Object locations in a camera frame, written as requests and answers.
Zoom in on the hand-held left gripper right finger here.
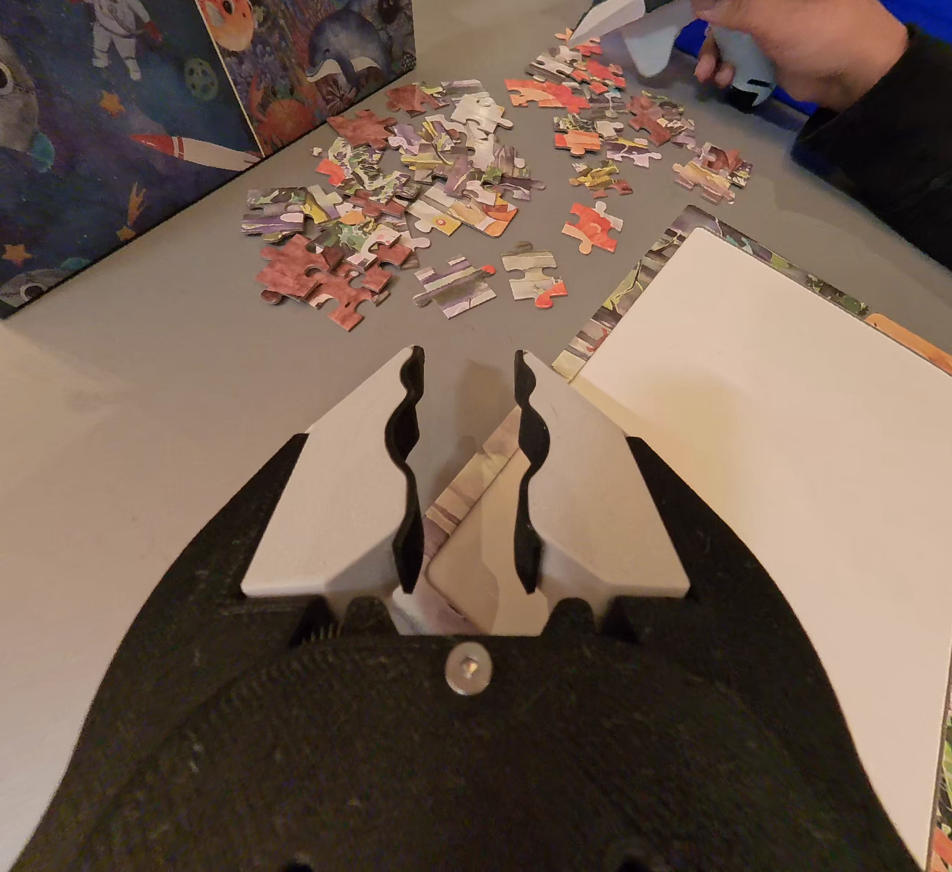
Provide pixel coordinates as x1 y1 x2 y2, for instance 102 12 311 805
513 350 692 603

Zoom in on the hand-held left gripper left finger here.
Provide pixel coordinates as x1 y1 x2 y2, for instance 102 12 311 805
240 345 426 607

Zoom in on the jigsaw puzzle frame board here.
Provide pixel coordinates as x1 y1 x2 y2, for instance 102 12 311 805
390 204 952 872

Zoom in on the pile of jigsaw puzzle pieces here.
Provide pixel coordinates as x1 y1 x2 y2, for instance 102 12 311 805
240 27 755 332

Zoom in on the person's right forearm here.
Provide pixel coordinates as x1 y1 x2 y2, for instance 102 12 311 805
790 24 952 272

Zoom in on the person's right hand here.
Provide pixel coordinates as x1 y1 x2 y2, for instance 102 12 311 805
692 0 912 112

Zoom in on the illustrated cardboard puzzle box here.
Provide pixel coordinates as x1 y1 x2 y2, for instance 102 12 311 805
0 0 417 320

